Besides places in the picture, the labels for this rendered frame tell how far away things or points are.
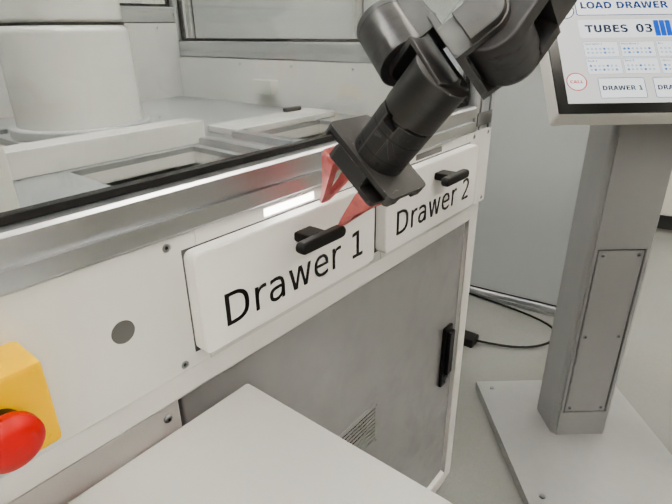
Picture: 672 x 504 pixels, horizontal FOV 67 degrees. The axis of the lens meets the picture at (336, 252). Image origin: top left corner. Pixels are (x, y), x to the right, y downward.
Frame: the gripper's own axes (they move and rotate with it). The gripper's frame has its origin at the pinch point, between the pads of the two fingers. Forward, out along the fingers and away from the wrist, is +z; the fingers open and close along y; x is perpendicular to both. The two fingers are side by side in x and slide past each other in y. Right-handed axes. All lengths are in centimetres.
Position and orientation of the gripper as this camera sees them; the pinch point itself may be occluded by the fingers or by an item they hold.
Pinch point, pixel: (336, 208)
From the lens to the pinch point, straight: 58.0
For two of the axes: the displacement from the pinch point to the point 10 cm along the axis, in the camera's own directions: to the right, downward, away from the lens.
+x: -6.6, 3.1, -6.9
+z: -4.8, 5.4, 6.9
